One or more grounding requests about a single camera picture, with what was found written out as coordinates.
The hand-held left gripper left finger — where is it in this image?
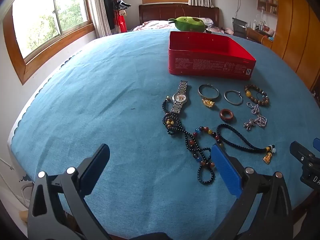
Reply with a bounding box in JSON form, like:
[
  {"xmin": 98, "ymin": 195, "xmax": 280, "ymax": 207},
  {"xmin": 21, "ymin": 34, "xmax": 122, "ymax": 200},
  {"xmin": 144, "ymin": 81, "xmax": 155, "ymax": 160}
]
[{"xmin": 27, "ymin": 144, "xmax": 113, "ymax": 240}]

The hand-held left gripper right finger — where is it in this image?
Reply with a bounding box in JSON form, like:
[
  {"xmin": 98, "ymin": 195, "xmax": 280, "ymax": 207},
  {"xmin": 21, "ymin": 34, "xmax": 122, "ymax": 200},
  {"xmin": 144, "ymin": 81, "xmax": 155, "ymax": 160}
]
[{"xmin": 207, "ymin": 144, "xmax": 293, "ymax": 240}]

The dark cord bead necklace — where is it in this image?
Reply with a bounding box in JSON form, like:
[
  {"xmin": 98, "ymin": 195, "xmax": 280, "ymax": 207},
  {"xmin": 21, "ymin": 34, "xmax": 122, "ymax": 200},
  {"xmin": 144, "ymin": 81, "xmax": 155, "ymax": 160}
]
[{"xmin": 184, "ymin": 124, "xmax": 278, "ymax": 185}]

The silver chain necklace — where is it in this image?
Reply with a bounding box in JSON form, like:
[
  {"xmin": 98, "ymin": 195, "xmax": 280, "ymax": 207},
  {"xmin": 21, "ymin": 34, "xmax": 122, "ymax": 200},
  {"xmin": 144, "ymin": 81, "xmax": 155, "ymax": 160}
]
[{"xmin": 244, "ymin": 102, "xmax": 268, "ymax": 131}]

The reddish brown ring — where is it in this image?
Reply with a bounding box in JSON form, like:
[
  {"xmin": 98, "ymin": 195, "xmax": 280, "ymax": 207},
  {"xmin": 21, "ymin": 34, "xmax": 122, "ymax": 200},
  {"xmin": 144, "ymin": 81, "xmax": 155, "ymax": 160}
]
[{"xmin": 219, "ymin": 108, "xmax": 236, "ymax": 123}]

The plain silver bangle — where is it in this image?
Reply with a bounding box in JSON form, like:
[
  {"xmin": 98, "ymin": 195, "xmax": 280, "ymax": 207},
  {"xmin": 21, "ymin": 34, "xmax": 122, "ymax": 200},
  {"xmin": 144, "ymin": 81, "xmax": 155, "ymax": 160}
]
[{"xmin": 224, "ymin": 90, "xmax": 243, "ymax": 106}]

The black bead bracelet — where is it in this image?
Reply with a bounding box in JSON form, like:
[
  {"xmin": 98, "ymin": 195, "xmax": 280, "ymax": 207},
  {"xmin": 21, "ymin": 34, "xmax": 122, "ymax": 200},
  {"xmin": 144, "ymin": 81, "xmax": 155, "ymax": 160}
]
[{"xmin": 161, "ymin": 95, "xmax": 190, "ymax": 140}]

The brown bead bracelet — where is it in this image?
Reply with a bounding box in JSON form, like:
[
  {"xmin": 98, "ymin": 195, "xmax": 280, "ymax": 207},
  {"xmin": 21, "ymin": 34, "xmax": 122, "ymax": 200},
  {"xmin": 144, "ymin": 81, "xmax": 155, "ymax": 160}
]
[{"xmin": 244, "ymin": 84, "xmax": 270, "ymax": 107}]

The silver wristwatch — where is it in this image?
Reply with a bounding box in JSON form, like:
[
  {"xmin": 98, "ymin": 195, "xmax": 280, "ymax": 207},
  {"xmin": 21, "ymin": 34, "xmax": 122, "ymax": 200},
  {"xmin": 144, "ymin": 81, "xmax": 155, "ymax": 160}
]
[{"xmin": 170, "ymin": 80, "xmax": 190, "ymax": 116}]

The red tin box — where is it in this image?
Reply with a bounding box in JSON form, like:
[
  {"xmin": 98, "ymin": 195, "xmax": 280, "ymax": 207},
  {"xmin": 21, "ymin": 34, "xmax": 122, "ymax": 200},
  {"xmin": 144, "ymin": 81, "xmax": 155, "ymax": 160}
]
[{"xmin": 168, "ymin": 31, "xmax": 257, "ymax": 80}]

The wooden wardrobe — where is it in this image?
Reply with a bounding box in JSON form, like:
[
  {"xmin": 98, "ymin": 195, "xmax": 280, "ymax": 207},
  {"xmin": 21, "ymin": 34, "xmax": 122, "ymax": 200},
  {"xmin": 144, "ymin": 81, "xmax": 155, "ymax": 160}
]
[{"xmin": 246, "ymin": 0, "xmax": 320, "ymax": 90}]

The wooden desk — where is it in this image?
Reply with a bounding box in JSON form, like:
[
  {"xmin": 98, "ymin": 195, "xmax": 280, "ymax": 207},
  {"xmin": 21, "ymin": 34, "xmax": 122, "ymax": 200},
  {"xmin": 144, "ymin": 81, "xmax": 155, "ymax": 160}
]
[{"xmin": 246, "ymin": 27, "xmax": 275, "ymax": 49}]

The black chair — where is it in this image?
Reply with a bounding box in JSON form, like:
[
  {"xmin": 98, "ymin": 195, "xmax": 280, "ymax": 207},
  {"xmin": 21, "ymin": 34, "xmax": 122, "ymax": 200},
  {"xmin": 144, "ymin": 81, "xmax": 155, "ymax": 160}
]
[{"xmin": 232, "ymin": 17, "xmax": 248, "ymax": 39}]

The red bag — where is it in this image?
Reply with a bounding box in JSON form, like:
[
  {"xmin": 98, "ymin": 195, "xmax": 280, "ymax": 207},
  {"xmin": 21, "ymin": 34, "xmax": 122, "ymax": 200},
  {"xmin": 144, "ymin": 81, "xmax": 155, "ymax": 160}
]
[{"xmin": 115, "ymin": 15, "xmax": 127, "ymax": 33}]

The patterned pillow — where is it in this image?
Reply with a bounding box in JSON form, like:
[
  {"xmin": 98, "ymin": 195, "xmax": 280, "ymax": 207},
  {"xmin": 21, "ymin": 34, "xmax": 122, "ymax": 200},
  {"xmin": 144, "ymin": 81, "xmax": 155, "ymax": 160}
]
[{"xmin": 200, "ymin": 17, "xmax": 216, "ymax": 28}]

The green plush toy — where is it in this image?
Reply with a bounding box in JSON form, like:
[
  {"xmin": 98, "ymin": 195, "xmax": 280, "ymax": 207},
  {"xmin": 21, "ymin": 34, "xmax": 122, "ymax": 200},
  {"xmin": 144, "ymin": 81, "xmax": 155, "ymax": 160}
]
[{"xmin": 167, "ymin": 16, "xmax": 212, "ymax": 34}]

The dark wooden headboard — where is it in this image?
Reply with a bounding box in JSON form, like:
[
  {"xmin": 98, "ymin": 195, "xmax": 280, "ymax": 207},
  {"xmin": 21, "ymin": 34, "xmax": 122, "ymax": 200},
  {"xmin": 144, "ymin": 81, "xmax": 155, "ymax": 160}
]
[{"xmin": 139, "ymin": 4, "xmax": 220, "ymax": 28}]

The white coiled cord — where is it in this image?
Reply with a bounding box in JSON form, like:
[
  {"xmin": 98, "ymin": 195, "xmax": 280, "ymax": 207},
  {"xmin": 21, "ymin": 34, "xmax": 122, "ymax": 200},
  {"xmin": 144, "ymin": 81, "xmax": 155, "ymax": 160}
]
[{"xmin": 0, "ymin": 159, "xmax": 33, "ymax": 208}]

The wooden wall shelf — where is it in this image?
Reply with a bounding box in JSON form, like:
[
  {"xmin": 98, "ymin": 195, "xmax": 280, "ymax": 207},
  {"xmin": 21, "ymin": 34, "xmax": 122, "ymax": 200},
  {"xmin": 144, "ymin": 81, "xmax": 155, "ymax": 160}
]
[{"xmin": 257, "ymin": 0, "xmax": 279, "ymax": 15}]

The large wooden frame window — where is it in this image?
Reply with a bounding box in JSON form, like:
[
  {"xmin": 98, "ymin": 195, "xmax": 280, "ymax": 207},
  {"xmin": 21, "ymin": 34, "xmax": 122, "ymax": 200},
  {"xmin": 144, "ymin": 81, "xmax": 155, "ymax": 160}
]
[{"xmin": 2, "ymin": 0, "xmax": 96, "ymax": 85}]

